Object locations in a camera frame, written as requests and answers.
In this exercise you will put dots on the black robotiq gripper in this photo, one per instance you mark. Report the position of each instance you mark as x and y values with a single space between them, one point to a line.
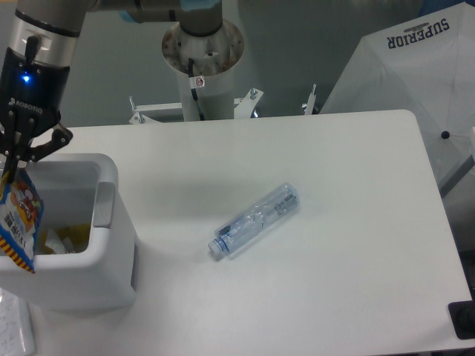
33 92

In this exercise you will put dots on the blue snack wrapper bag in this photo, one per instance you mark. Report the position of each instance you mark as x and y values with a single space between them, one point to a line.
21 214

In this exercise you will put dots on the clear crushed plastic bottle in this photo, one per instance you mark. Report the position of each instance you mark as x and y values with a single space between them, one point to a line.
260 216

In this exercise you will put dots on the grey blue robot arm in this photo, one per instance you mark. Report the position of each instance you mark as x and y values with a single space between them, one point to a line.
43 42

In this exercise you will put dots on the white plastic trash can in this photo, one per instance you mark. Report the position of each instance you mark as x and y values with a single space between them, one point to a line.
79 189

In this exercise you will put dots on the yellow white trash in bin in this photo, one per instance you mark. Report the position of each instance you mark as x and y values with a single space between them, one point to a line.
66 240

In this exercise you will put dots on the white superior umbrella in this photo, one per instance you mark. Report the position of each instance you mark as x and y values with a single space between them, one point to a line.
425 66

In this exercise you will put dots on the black device at table edge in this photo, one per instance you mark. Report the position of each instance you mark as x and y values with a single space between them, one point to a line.
462 316

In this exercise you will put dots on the white metal frame bracket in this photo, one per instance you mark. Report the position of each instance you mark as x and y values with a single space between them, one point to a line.
164 113

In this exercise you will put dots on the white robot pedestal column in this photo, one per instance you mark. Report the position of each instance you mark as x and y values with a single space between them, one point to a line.
204 68

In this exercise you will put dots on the white clamp bracket right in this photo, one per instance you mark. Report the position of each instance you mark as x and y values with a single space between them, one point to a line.
309 107

